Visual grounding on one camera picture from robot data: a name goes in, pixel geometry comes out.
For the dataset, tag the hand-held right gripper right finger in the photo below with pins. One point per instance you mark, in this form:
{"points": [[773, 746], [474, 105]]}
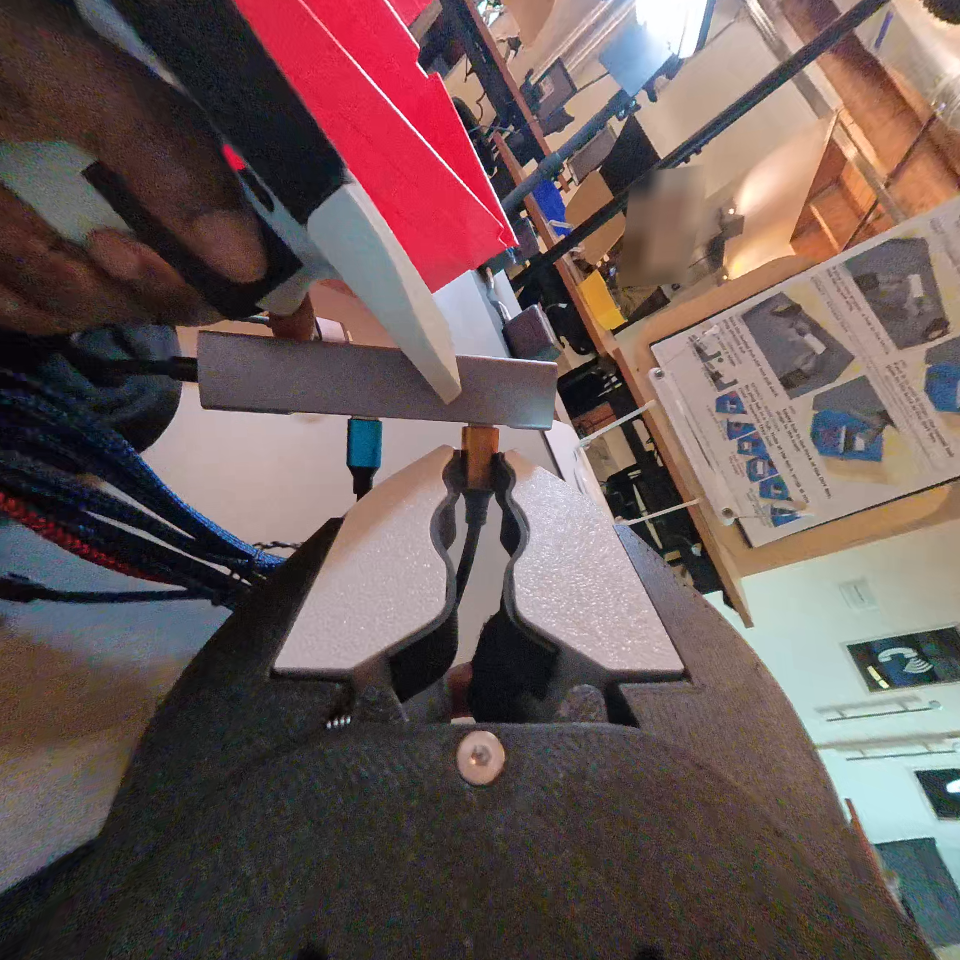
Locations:
{"points": [[585, 585]]}

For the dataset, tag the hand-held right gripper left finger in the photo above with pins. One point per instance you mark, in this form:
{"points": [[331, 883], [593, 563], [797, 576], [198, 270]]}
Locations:
{"points": [[375, 585]]}

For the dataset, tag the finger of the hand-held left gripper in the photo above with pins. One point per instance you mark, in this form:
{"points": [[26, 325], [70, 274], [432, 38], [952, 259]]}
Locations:
{"points": [[382, 285]]}

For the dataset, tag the grey usb hub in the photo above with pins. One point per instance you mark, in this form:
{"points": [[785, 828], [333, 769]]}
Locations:
{"points": [[300, 371]]}

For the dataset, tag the red plastic bin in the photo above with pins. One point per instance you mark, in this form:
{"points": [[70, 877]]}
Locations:
{"points": [[390, 112]]}

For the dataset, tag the person's left hand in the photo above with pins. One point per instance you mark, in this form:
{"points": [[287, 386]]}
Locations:
{"points": [[150, 127]]}

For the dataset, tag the grey box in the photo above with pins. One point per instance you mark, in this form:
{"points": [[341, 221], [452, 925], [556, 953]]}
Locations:
{"points": [[532, 334]]}

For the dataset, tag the blue storage bin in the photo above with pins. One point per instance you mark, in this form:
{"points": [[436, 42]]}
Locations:
{"points": [[551, 201]]}

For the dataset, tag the yellow storage bin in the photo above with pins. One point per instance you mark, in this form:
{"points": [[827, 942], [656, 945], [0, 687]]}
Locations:
{"points": [[600, 300]]}

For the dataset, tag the instruction poster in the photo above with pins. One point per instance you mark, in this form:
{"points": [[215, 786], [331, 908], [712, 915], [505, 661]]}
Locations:
{"points": [[825, 375]]}

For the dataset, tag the studio light panel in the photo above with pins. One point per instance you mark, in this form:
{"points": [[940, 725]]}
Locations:
{"points": [[660, 30]]}

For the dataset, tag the black light stand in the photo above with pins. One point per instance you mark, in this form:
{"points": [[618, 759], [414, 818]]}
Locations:
{"points": [[780, 79]]}

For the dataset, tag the dark wall sign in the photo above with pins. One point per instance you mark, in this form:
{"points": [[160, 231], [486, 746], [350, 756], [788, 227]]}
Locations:
{"points": [[900, 658]]}

